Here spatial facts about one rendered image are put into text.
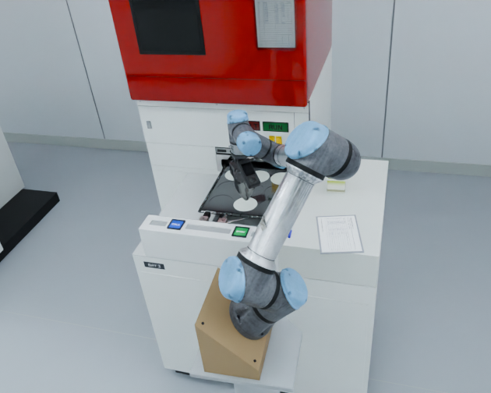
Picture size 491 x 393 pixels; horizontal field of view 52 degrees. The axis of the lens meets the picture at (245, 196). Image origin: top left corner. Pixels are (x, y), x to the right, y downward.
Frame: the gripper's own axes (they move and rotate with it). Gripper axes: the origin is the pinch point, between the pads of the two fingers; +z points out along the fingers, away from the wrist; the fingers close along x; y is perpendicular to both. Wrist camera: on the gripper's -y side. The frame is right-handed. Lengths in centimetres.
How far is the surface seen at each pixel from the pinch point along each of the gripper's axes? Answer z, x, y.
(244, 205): 11.9, -2.4, 11.8
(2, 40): 6, 97, 315
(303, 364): 70, -8, -30
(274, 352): 20, 14, -56
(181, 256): 17.3, 29.4, -0.9
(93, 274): 103, 72, 107
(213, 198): 12.1, 7.5, 22.9
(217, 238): 5.9, 16.5, -10.5
